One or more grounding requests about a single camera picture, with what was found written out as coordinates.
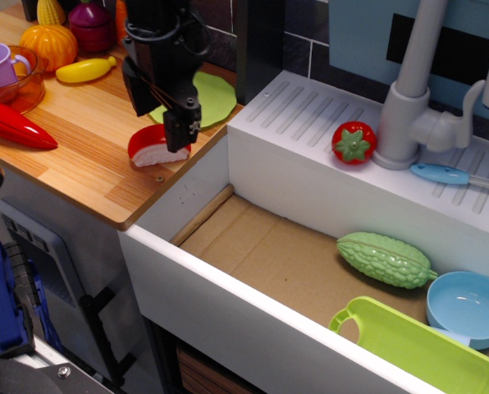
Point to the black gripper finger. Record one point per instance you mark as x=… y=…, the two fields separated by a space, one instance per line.
x=181 y=126
x=141 y=90

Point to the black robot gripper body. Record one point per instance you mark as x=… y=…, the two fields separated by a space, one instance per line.
x=169 y=40

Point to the light green plastic plate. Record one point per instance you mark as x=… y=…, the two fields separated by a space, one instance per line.
x=216 y=97

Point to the orange toy carrot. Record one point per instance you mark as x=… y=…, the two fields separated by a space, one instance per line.
x=120 y=20

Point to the yellow toy banana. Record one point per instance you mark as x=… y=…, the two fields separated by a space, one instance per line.
x=84 y=71

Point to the magenta toy onion pot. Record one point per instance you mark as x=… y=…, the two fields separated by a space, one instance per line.
x=93 y=26

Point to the orange toy pumpkin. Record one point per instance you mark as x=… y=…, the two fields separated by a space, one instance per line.
x=54 y=43

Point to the yellow toy corn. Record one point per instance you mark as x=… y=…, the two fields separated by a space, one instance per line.
x=50 y=12

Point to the orange transparent bowl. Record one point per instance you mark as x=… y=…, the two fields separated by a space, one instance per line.
x=28 y=91

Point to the white toy sink unit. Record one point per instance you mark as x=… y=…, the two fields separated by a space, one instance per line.
x=276 y=154

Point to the red toy chili pepper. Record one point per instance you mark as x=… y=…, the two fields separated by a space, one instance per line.
x=17 y=128

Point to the red toy tomato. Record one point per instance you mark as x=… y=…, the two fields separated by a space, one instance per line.
x=354 y=142

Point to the brown cardboard sheet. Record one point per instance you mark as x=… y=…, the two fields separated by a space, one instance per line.
x=296 y=266

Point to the light blue back panel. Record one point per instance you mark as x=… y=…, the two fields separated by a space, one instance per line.
x=369 y=39

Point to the grey toy faucet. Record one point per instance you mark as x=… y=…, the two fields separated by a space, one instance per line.
x=406 y=121

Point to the green toy bitter gourd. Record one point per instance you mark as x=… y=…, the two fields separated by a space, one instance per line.
x=386 y=259

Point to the blue clamp tool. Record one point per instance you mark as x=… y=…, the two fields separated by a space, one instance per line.
x=23 y=305

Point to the light blue bowl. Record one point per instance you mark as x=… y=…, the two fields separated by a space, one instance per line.
x=458 y=302

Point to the lime green tray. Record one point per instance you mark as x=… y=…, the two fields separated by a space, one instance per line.
x=408 y=344

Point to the black oven door handle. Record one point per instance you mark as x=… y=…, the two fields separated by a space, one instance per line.
x=91 y=307

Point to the blue handled utensil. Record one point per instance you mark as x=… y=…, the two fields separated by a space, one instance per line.
x=447 y=175

